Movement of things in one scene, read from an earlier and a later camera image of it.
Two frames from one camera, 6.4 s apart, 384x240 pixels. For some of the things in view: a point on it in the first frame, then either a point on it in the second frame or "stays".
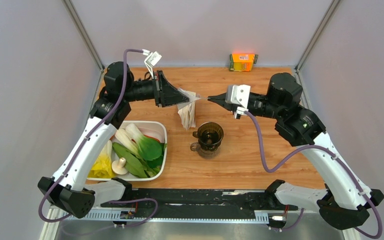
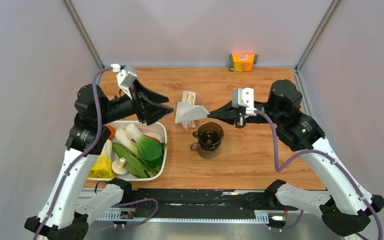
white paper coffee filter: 191,96 -> 187,111
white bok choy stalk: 122,136 stays
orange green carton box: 242,62 stays
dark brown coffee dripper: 210,135 stays
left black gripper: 168,95 -> 152,112
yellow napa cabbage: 102,167 stays
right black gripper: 220,99 -> 230,115
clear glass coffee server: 207,154 stays
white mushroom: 118,166 stays
